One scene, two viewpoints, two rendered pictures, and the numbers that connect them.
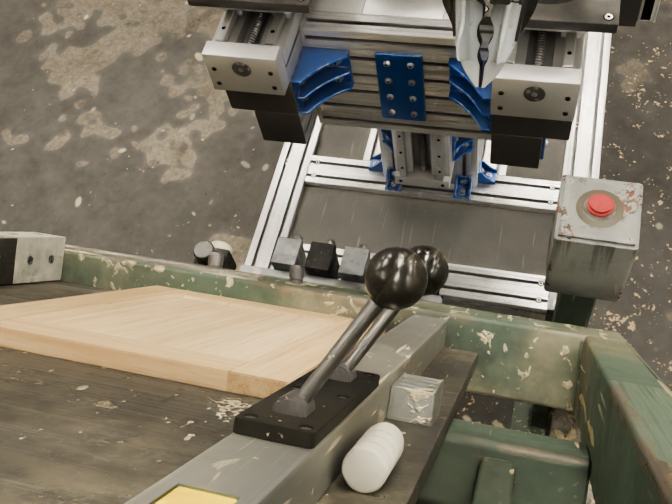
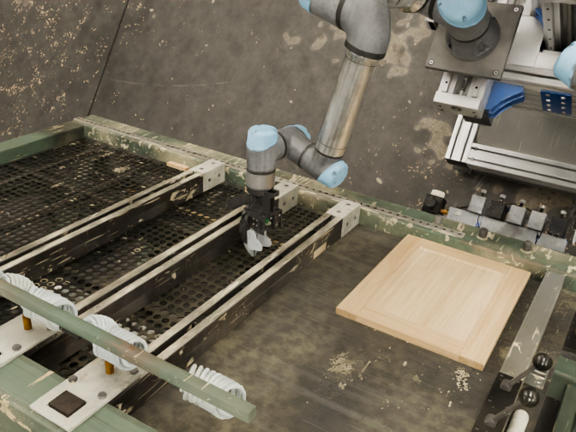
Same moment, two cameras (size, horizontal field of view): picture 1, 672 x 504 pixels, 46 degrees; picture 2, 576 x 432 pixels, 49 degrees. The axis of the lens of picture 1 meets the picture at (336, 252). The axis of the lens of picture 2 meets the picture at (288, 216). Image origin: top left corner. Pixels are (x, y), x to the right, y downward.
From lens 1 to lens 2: 0.91 m
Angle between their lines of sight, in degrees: 28
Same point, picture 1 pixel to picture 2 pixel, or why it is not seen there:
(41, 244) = (351, 214)
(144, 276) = (401, 228)
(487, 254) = not seen: outside the picture
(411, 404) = (535, 381)
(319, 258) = (495, 211)
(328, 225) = (501, 131)
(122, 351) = (415, 338)
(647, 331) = not seen: outside the picture
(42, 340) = (381, 327)
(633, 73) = not seen: outside the picture
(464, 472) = (558, 387)
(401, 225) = (551, 135)
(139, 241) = (375, 120)
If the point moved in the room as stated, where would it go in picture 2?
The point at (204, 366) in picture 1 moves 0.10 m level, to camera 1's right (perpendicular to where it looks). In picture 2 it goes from (449, 351) to (494, 347)
